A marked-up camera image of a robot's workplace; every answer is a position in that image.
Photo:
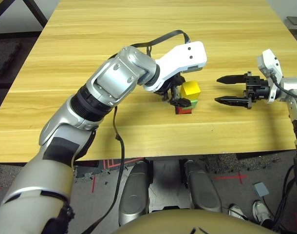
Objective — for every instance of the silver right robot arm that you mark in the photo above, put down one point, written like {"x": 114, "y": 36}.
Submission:
{"x": 294, "y": 87}

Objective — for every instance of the grey robot leg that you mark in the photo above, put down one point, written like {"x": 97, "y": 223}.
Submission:
{"x": 134, "y": 190}
{"x": 203, "y": 187}

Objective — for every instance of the black mat with red lines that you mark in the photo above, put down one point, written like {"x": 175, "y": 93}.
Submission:
{"x": 124, "y": 162}

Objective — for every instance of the yellow wooden block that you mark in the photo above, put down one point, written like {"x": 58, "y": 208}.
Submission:
{"x": 191, "y": 89}

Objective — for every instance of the green wooden block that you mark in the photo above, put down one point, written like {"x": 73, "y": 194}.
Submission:
{"x": 194, "y": 103}

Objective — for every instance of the black side table frame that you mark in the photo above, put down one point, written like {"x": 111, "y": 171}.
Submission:
{"x": 36, "y": 11}

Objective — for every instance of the red wooden block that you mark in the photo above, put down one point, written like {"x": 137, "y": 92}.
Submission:
{"x": 185, "y": 111}

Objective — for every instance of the black floor stand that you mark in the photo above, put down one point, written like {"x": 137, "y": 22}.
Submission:
{"x": 295, "y": 22}

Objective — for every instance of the grey robot right leg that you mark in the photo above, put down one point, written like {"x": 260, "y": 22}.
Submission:
{"x": 203, "y": 187}

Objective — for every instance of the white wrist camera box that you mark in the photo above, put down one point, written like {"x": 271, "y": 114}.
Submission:
{"x": 187, "y": 56}
{"x": 269, "y": 61}

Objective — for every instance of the black floor mat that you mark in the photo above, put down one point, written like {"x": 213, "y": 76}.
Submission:
{"x": 5, "y": 58}

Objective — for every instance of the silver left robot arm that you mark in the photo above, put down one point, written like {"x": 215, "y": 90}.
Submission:
{"x": 114, "y": 78}

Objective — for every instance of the tan robot torso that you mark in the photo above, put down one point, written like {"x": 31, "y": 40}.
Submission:
{"x": 187, "y": 223}

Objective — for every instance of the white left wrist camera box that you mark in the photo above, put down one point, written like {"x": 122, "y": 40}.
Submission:
{"x": 187, "y": 56}

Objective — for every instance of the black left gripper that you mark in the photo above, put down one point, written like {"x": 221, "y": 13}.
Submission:
{"x": 171, "y": 91}

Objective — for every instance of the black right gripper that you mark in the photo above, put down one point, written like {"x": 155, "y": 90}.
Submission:
{"x": 258, "y": 89}

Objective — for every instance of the grey robot left leg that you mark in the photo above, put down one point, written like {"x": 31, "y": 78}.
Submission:
{"x": 134, "y": 190}

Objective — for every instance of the grey floor pedal box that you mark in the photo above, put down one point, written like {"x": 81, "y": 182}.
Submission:
{"x": 261, "y": 189}

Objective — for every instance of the white sneaker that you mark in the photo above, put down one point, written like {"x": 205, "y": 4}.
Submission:
{"x": 237, "y": 212}
{"x": 261, "y": 210}

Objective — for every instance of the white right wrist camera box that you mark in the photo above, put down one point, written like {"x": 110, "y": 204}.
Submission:
{"x": 269, "y": 61}

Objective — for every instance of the speckled dark floor mat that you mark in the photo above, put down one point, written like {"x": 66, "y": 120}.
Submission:
{"x": 236, "y": 162}

